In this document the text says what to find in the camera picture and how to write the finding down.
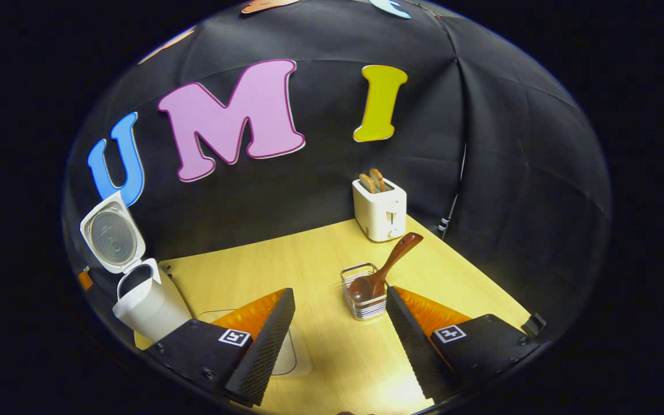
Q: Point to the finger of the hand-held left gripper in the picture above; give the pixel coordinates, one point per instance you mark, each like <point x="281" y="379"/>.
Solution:
<point x="85" y="279"/>

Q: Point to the brown toast slice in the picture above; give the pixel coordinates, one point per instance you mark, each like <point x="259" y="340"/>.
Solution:
<point x="378" y="180"/>
<point x="368" y="183"/>

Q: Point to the white rice cooker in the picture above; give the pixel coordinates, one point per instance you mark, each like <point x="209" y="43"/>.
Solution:
<point x="153" y="305"/>

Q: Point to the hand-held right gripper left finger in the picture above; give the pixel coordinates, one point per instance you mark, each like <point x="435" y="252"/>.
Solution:
<point x="268" y="351"/>

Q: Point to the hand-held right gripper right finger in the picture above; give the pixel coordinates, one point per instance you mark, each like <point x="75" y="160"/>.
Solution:
<point x="415" y="351"/>

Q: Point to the black backdrop cloth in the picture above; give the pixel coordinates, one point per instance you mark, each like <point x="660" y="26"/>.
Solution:
<point x="482" y="144"/>

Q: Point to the white toaster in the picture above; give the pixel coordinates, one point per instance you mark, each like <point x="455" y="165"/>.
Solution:
<point x="378" y="213"/>

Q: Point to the brown wooden spoon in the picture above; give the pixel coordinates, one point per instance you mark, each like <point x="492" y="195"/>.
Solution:
<point x="392" y="262"/>

